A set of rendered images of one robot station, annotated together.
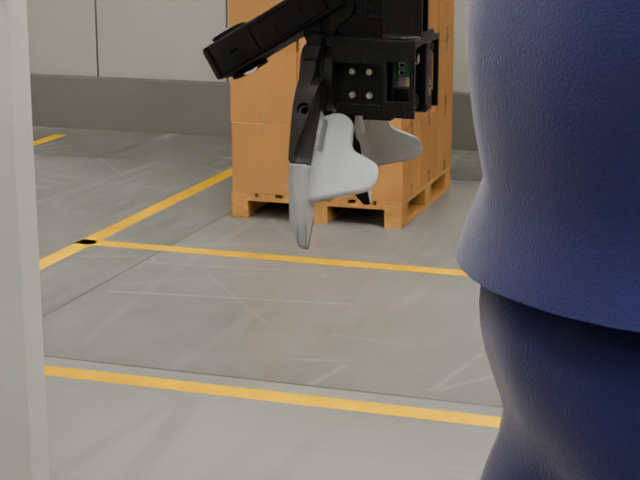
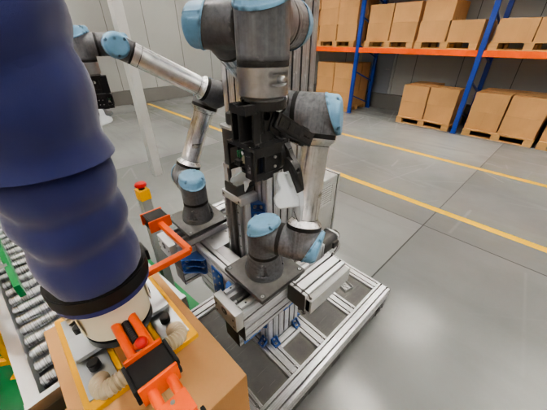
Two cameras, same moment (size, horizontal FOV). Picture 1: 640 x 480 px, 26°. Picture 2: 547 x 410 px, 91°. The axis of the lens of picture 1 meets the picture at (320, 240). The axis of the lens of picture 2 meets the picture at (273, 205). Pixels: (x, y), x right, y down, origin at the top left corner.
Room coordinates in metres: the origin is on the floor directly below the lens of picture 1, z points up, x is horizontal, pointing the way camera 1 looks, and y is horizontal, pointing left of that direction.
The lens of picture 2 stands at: (1.18, -0.40, 1.80)
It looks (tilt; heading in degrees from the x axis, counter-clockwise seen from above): 32 degrees down; 118
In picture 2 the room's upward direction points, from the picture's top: straight up
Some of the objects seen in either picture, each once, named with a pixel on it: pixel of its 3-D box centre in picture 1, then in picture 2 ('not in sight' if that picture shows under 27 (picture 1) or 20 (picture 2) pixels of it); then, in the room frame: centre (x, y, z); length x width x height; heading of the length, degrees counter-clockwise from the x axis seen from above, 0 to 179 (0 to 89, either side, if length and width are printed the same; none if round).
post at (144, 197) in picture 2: not in sight; (159, 250); (-0.24, 0.52, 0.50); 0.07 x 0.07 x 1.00; 78
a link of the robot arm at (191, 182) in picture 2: not in sight; (192, 186); (0.31, 0.41, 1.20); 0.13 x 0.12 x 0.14; 149
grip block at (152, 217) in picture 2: not in sight; (155, 220); (0.35, 0.16, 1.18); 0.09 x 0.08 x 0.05; 73
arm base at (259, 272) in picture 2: not in sight; (264, 258); (0.79, 0.26, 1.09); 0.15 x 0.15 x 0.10
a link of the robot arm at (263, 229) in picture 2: not in sight; (265, 234); (0.80, 0.26, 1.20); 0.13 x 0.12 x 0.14; 8
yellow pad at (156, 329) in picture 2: not in sight; (155, 307); (0.59, -0.09, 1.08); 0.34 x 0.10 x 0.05; 163
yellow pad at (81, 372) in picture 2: not in sight; (87, 348); (0.54, -0.27, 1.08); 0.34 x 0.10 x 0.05; 163
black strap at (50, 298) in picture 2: not in sight; (99, 271); (0.57, -0.17, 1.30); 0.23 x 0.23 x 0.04
